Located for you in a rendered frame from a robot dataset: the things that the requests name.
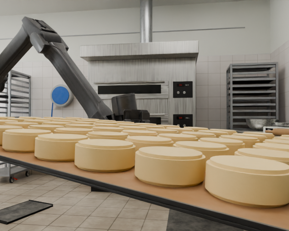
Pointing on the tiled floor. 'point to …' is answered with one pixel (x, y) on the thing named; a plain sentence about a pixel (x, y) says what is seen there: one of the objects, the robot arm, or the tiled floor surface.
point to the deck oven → (147, 78)
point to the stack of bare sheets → (19, 211)
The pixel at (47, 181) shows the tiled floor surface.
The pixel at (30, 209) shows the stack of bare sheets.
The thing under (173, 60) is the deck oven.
